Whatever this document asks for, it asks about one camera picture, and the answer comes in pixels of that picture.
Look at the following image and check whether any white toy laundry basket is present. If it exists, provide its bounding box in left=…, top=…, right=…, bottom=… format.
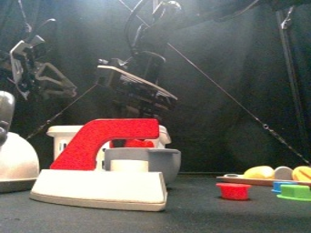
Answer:
left=46, top=124, right=173, bottom=171

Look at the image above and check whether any gray toy pot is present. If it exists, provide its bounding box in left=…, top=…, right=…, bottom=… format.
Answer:
left=103, top=147, right=183, bottom=185

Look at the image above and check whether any silver toy kettle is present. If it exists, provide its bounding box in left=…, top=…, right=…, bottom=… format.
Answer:
left=0, top=90, right=42, bottom=194

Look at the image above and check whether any red toy cup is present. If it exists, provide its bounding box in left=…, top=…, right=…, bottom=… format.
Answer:
left=215, top=182, right=253, bottom=201

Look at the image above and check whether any yellow toy food piece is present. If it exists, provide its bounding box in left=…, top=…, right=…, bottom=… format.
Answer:
left=243, top=165, right=277, bottom=180

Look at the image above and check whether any wooden toy tray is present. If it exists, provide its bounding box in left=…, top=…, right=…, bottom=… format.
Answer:
left=217, top=173, right=311, bottom=187

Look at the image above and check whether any gray round toy piece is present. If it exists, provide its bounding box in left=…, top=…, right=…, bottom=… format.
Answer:
left=274, top=166, right=294, bottom=181

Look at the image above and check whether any blue toy piece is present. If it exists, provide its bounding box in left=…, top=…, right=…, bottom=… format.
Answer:
left=271, top=180, right=299, bottom=194

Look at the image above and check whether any orange striped toy food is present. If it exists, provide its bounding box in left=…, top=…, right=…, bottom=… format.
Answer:
left=291, top=165, right=311, bottom=182

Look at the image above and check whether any thin diagonal frame rod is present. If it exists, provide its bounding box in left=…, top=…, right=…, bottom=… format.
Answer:
left=118, top=0, right=311, bottom=167
left=24, top=84, right=101, bottom=140

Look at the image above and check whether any toy iron red handle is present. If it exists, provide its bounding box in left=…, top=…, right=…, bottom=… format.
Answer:
left=30, top=117, right=170, bottom=212

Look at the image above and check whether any black vertical frame post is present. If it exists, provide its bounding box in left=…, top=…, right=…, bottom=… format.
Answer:
left=277, top=6, right=310, bottom=154

